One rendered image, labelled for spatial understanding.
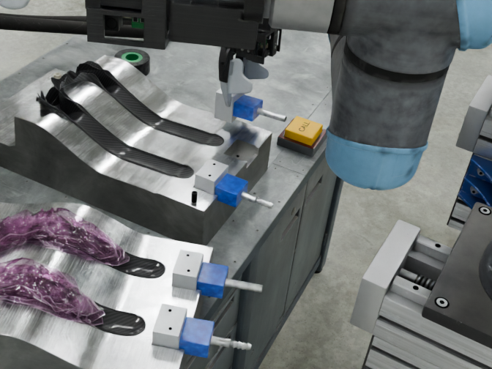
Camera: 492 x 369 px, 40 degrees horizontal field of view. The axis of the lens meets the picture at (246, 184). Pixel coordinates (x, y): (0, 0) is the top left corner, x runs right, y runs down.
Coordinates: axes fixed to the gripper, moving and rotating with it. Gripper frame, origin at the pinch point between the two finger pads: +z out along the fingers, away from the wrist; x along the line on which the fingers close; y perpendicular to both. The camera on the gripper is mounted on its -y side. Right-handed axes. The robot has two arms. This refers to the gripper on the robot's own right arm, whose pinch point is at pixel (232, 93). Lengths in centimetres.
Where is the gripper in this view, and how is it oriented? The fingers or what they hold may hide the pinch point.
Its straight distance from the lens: 126.8
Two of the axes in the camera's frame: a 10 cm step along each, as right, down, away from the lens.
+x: 4.4, -4.7, 7.7
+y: 9.0, 2.8, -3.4
